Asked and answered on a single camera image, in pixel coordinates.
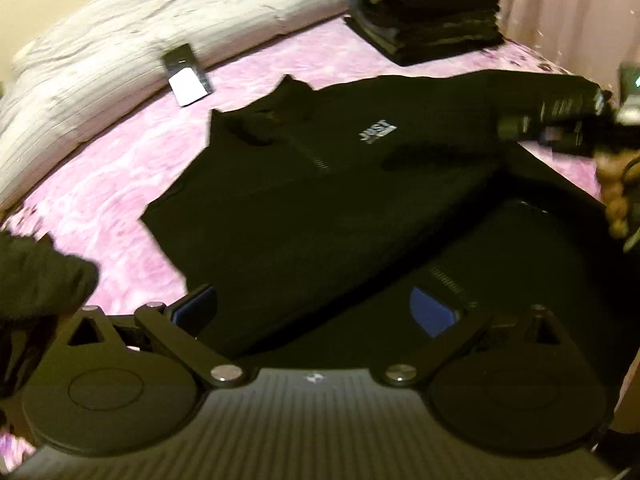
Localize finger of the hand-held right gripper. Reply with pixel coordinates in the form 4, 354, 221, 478
497, 87, 613, 142

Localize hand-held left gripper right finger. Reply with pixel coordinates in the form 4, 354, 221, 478
384, 287, 568, 389

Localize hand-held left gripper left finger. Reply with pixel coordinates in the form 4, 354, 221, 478
62, 283, 247, 390

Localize pile of black clothes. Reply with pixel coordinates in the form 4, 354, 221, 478
0, 230, 100, 401

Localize black zip jacket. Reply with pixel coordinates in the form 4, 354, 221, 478
140, 72, 638, 378

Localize person's right hand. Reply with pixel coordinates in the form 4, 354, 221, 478
597, 151, 640, 242

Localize pale pink curtain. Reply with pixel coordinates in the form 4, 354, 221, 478
500, 0, 640, 92

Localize pink rose blanket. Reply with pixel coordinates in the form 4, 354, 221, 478
0, 17, 618, 477

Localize stack of folded dark garments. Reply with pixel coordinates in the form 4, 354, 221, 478
342, 0, 506, 67

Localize black smartphone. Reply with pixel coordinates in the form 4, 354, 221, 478
162, 43, 215, 107

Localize grey striped duvet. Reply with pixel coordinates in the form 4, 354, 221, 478
0, 0, 362, 211

